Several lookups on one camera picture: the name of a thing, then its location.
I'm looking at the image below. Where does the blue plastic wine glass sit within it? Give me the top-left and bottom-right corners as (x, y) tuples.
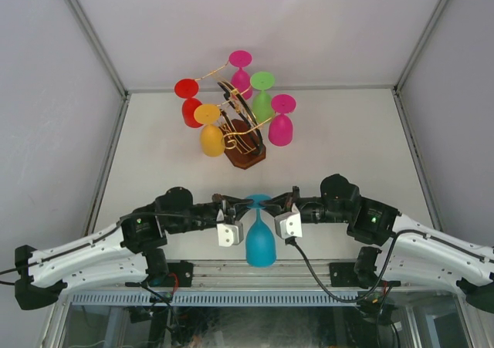
(245, 194), (276, 268)

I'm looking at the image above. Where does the orange plastic wine glass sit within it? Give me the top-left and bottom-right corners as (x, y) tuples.
(194, 104), (225, 157)

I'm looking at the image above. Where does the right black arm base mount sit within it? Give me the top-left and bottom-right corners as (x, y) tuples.
(329, 262), (379, 289)

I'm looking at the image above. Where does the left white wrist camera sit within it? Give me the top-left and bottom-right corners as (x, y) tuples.
(216, 210), (244, 248)

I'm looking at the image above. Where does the gold wire wine glass rack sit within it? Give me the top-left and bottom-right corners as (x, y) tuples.
(196, 60), (272, 170)

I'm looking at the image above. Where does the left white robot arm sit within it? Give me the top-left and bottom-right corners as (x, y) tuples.
(14, 187), (253, 310)

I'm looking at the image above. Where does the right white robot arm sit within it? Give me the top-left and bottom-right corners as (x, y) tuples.
(261, 174), (493, 313)

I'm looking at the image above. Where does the pink wine glass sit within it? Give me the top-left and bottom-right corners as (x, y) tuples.
(228, 50), (253, 100)
(268, 94), (296, 147)

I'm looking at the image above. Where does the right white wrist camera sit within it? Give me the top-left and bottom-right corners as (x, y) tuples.
(274, 204), (303, 239)

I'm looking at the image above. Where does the grey slotted cable duct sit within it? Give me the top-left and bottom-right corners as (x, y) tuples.
(71, 290), (357, 307)

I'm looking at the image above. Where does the green plastic wine glass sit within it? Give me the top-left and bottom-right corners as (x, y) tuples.
(250, 71), (276, 123)

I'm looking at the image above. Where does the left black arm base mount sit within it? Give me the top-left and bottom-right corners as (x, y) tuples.
(147, 260), (194, 288)

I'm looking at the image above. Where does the red plastic wine glass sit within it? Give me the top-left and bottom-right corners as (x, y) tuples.
(174, 79), (202, 128)

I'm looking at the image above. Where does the aluminium front rail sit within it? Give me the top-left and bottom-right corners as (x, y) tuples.
(56, 258), (476, 289)

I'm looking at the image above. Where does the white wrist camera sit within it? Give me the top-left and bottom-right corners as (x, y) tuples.
(216, 210), (244, 248)
(274, 204), (303, 239)

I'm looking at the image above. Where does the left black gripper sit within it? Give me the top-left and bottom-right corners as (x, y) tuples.
(167, 193), (254, 235)

